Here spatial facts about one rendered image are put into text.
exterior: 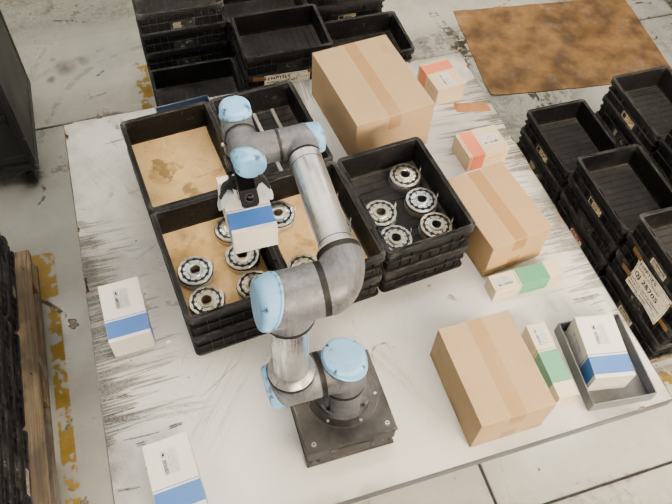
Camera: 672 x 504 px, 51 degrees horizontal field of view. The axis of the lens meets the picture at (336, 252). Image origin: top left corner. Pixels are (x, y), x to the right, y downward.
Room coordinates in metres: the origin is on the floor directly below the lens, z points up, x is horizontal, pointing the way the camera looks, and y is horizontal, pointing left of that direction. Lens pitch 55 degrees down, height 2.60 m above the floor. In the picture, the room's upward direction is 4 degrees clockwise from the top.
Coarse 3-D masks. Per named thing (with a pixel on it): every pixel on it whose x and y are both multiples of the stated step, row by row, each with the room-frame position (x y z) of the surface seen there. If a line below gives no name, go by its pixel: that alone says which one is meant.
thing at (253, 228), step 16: (224, 176) 1.24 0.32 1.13; (224, 208) 1.14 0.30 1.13; (240, 208) 1.14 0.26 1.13; (256, 208) 1.14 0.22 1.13; (240, 224) 1.08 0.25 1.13; (256, 224) 1.09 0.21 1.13; (272, 224) 1.09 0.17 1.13; (240, 240) 1.06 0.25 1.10; (256, 240) 1.07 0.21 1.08; (272, 240) 1.09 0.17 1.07
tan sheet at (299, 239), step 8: (280, 200) 1.42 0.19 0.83; (288, 200) 1.42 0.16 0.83; (296, 200) 1.42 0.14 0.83; (296, 208) 1.39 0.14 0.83; (304, 208) 1.39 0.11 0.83; (296, 216) 1.36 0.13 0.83; (304, 216) 1.36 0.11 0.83; (296, 224) 1.32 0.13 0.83; (304, 224) 1.33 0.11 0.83; (280, 232) 1.29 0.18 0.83; (288, 232) 1.29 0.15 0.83; (296, 232) 1.29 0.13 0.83; (304, 232) 1.29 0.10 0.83; (312, 232) 1.30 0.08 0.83; (352, 232) 1.31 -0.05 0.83; (280, 240) 1.26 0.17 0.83; (288, 240) 1.26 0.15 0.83; (296, 240) 1.26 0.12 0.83; (304, 240) 1.26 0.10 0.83; (312, 240) 1.27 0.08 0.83; (280, 248) 1.23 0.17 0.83; (288, 248) 1.23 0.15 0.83; (296, 248) 1.23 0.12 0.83; (304, 248) 1.23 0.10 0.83; (312, 248) 1.24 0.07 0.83; (288, 256) 1.20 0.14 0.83
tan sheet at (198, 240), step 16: (208, 224) 1.30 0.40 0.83; (176, 240) 1.23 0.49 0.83; (192, 240) 1.23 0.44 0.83; (208, 240) 1.24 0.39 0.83; (176, 256) 1.17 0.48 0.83; (208, 256) 1.18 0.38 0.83; (224, 256) 1.18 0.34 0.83; (176, 272) 1.11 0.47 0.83; (224, 272) 1.13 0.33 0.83; (224, 288) 1.07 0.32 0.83
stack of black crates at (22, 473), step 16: (0, 416) 0.78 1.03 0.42; (0, 432) 0.73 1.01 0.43; (16, 432) 0.79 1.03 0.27; (0, 448) 0.68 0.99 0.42; (16, 448) 0.73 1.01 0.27; (0, 464) 0.62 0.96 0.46; (16, 464) 0.67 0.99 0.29; (0, 480) 0.57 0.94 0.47; (16, 480) 0.62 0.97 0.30; (0, 496) 0.52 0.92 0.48; (16, 496) 0.57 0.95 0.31
